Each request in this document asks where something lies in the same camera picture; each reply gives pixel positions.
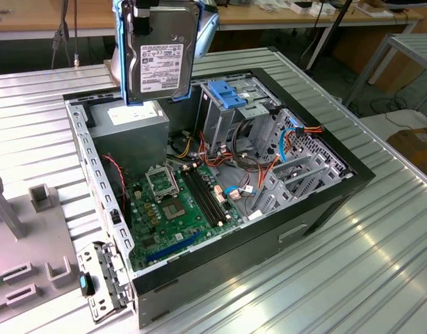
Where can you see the perforated metal disk bay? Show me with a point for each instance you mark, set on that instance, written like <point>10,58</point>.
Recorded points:
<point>304,174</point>

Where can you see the blue plastic drive latch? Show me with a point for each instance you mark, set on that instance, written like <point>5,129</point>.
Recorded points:
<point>229,95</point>

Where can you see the cardboard boxes under table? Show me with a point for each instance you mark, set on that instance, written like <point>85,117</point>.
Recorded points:
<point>384,59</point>

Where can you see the wooden desk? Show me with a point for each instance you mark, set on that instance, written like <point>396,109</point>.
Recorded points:
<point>25,19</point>

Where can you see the green motherboard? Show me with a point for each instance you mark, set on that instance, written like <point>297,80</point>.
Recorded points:
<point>185,229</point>

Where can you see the metal optical drive cage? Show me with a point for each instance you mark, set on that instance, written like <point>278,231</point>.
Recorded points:
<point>218,121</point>

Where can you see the grey power supply unit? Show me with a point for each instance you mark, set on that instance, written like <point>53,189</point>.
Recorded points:
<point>130,142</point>

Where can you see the brown cardboard box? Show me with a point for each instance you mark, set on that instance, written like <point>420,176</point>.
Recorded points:
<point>417,146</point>

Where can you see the grey parts rack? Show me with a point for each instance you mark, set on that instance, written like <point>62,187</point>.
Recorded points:
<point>29,240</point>

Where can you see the metal expansion bracket latch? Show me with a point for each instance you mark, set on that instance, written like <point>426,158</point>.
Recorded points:
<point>105,278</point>

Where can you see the blue and black clip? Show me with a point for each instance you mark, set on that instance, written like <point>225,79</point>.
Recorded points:
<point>84,283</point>

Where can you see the white boxes on desk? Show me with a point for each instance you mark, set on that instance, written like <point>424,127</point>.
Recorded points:
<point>312,8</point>

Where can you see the blue expansion slot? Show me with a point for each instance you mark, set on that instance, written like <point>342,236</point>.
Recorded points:
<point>173,247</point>

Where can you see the hard disk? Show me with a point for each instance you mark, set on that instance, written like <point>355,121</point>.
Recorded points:
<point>158,48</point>

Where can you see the metal slat side table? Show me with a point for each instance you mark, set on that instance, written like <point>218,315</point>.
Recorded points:
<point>411,45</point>

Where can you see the black open PC case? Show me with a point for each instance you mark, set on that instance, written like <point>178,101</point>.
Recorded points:
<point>255,250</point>

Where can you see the CPU socket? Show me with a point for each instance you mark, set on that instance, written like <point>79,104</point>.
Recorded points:
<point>173,209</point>

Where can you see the black chassis switch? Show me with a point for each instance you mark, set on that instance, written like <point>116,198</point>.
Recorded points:
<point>114,216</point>

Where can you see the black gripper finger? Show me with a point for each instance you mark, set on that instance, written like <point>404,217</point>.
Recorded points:
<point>141,25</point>

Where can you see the black RAM slot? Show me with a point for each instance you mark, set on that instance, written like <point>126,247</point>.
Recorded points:
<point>210,195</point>
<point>201,198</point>

